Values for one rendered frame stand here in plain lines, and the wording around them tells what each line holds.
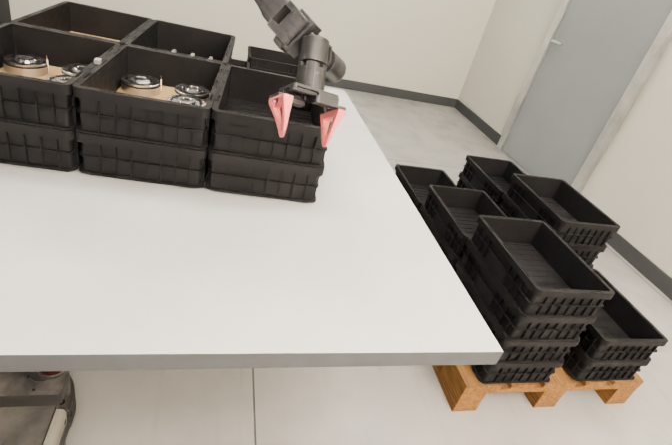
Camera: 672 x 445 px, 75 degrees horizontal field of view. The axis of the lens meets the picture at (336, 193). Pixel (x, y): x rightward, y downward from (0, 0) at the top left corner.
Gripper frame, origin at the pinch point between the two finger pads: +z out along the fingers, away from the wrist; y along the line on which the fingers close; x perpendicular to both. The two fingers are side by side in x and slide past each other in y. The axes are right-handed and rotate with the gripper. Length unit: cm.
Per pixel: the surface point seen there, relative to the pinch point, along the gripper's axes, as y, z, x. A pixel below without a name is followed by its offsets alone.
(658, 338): -154, 45, 7
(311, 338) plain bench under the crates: -3.7, 37.4, 4.7
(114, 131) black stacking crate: 28.5, 0.0, -39.7
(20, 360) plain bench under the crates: 40, 42, -7
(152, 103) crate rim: 22.6, -6.8, -31.8
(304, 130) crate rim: -10.5, -6.0, -19.3
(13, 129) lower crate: 48, 3, -49
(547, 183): -161, -15, -44
